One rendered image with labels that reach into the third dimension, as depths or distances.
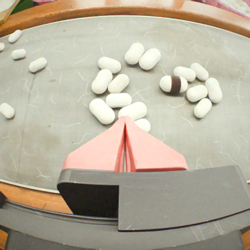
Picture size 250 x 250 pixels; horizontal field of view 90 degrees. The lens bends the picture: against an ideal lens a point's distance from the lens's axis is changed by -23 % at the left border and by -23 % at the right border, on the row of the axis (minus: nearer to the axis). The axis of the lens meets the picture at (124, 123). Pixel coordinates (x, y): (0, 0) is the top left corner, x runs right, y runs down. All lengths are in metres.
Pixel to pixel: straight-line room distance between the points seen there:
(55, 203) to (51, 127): 0.10
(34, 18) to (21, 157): 0.26
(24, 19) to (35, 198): 0.33
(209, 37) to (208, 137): 0.19
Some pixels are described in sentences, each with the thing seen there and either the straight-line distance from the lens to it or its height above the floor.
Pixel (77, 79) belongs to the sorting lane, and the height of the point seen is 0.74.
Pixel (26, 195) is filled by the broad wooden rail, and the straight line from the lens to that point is 0.24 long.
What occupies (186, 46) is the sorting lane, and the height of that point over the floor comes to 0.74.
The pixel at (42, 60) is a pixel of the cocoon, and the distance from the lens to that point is 0.26.
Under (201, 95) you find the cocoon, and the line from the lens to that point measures 0.22.
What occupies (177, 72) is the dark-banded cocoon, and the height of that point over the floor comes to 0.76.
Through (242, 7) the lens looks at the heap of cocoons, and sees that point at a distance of 0.58.
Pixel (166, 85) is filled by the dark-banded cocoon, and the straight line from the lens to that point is 0.21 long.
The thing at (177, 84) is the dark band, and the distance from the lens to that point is 0.21.
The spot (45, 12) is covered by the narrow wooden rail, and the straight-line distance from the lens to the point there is 0.36.
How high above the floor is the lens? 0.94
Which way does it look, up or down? 76 degrees down
